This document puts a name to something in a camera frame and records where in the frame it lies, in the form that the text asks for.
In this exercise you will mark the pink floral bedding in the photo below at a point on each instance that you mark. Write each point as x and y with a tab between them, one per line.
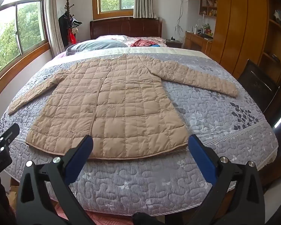
112	37

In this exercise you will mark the black chair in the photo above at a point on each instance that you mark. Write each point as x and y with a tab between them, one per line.
257	86

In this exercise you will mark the cream bed sheet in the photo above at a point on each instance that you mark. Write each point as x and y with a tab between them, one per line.
178	51

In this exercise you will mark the checked cream curtain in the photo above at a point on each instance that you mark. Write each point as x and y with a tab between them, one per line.
144	0

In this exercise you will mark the open wooden bookcase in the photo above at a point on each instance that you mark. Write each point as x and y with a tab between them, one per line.
278	51

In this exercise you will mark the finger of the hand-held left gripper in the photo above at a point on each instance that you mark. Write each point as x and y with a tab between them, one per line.
7	133

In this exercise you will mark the wooden wardrobe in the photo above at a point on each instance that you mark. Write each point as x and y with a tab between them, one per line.
236	28

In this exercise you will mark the grey pillow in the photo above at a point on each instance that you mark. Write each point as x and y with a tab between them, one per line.
96	45

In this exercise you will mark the black hanging garment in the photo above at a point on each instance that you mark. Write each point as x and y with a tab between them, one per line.
63	30

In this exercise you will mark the red plaid cloth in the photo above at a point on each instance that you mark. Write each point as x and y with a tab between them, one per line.
141	43

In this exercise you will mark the wooden desk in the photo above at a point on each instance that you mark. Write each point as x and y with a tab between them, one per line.
196	42

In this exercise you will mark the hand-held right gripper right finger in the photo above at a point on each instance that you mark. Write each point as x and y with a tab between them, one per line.
201	154

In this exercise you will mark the beige quilted coat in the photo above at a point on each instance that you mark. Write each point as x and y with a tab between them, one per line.
121	112

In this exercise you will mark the grey quilted bedspread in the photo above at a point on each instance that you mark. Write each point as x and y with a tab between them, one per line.
201	121

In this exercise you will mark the wooden coat rack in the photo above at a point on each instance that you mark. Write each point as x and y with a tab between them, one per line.
67	7

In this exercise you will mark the red hanging bag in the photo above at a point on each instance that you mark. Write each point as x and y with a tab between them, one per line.
72	37

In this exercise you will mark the small blue cloth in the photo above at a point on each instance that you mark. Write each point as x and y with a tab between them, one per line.
156	45

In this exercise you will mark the pink under sheet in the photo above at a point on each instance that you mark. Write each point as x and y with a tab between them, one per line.
68	213

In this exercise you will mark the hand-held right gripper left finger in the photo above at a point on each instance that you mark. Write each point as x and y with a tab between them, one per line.
78	159

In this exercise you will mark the dark nightstand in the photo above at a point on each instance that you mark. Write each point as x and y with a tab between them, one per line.
173	44

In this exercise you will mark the large wooden framed window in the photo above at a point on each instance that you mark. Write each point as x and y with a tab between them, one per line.
18	28

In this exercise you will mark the dark wooden headboard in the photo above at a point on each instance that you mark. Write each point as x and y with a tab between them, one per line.
124	28

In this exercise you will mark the plain cream curtain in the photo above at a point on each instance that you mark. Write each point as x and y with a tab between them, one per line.
50	28

